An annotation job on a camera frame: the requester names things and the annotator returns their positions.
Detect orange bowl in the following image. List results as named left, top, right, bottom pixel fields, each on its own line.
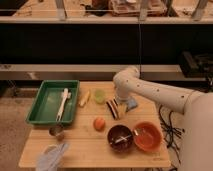
left=133, top=121, right=162, bottom=152

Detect green plastic tray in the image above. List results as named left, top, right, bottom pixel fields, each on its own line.
left=26, top=80, right=80, bottom=125

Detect white plastic fork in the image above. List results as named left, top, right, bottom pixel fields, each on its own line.
left=56, top=88, right=71, bottom=122

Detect small metal cup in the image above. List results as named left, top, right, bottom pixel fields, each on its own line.
left=49, top=125, right=64, bottom=141

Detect yellow banana piece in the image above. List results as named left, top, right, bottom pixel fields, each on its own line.
left=79, top=91, right=90, bottom=107

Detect black equipment on shelf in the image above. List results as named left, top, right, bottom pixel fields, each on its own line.
left=179, top=51, right=213, bottom=78

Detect dark purple bowl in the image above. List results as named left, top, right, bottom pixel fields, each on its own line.
left=107, top=125, right=133, bottom=153

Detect black floor cables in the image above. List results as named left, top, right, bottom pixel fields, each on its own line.
left=157, top=103, right=186, bottom=171

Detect striped black eraser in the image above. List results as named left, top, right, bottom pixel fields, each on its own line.
left=106, top=100, right=119, bottom=120

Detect orange peach fruit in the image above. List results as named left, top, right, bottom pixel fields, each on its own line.
left=93, top=117, right=105, bottom=131

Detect crumpled blue white cloth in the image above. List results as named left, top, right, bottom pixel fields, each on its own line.
left=35, top=143, right=69, bottom=171

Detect metal spoon in bowl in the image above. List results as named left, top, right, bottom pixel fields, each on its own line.
left=114, top=135, right=132, bottom=144

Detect wooden table board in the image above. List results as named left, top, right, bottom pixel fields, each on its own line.
left=18, top=81, right=172, bottom=169

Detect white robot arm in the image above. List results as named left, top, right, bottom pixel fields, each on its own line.
left=113, top=66, right=213, bottom=171

